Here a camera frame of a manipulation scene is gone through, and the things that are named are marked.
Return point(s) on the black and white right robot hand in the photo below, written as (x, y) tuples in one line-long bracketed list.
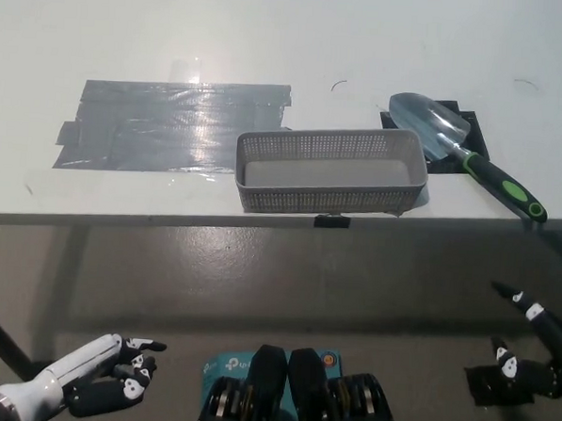
[(536, 375)]

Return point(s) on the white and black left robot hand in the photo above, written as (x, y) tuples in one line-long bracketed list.
[(85, 356)]

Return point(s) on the black robot body blocks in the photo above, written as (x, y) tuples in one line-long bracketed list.
[(309, 391)]

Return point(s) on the black tape patch on desk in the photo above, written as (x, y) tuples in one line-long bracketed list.
[(478, 136)]

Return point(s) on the black table leg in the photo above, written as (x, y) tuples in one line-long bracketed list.
[(1, 342)]

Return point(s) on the teal router box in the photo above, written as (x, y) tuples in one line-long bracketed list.
[(226, 365)]

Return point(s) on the small black tape strip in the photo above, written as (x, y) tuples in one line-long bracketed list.
[(332, 221)]

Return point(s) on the grey perforated plastic basket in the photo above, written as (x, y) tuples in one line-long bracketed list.
[(320, 175)]

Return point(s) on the grey duct tape patch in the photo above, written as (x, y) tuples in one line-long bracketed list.
[(163, 124)]

